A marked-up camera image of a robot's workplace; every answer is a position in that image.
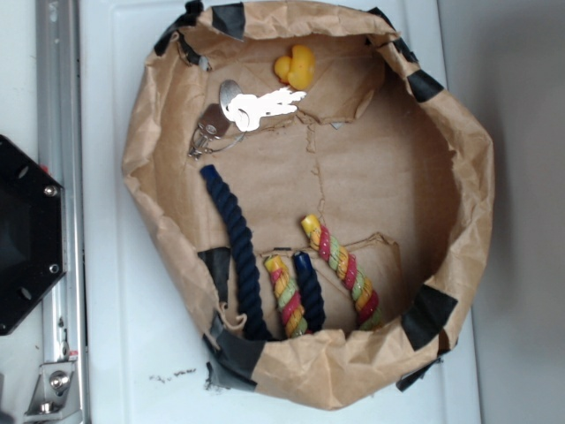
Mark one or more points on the brown paper bag bin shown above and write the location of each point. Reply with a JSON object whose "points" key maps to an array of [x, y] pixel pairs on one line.
{"points": [[336, 250]]}

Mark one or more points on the yellow rubber duck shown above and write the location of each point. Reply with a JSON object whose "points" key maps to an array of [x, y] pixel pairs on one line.
{"points": [[296, 70]]}

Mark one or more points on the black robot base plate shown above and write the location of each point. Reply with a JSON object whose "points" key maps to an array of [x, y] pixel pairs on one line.
{"points": [[32, 251]]}

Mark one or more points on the silver corner bracket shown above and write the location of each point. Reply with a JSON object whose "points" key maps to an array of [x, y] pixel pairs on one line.
{"points": [[56, 393]]}

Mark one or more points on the aluminium frame rail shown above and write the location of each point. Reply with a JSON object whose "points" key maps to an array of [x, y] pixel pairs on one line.
{"points": [[59, 143]]}

